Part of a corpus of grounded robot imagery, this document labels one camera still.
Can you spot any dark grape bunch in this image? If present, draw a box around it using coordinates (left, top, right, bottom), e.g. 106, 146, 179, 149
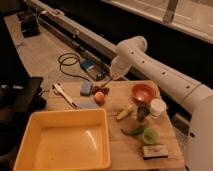
91, 86, 109, 95

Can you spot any blue electronic device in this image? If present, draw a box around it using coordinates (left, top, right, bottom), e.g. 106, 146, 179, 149
80, 59, 105, 81

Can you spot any black box device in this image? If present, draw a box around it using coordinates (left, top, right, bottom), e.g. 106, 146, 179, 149
21, 13, 40, 37

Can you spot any yellow plastic tray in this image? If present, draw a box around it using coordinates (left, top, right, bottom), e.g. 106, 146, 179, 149
13, 109, 111, 171

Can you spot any black chair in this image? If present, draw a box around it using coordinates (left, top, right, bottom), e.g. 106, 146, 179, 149
0, 76, 47, 161

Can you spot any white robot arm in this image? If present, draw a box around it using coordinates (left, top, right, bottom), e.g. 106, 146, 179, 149
110, 36, 213, 171

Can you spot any green lime cup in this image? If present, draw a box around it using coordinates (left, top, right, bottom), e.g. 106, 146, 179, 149
142, 128, 159, 145

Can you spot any peach apple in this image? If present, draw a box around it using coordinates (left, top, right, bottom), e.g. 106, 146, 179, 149
94, 92, 105, 105

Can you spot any wooden board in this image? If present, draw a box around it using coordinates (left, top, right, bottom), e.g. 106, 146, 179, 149
44, 80, 186, 171

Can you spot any orange bowl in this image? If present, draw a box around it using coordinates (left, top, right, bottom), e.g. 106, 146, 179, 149
132, 84, 156, 103

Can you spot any long metal rail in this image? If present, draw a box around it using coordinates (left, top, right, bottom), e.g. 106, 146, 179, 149
23, 0, 213, 141

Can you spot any silver metal fork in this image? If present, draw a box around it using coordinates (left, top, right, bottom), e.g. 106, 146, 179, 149
100, 78, 113, 88

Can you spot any green chili pepper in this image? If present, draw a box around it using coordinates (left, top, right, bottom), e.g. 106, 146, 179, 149
121, 126, 146, 136

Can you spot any black cable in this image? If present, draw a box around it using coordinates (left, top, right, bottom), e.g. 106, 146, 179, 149
57, 52, 92, 83

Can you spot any yellow banana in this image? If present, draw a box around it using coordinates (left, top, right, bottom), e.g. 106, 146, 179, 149
116, 105, 135, 120

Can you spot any white lidded jar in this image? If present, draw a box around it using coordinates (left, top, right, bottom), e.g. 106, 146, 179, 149
150, 98, 167, 117

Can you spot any blue sponge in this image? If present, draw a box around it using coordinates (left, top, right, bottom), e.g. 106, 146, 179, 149
80, 80, 92, 96

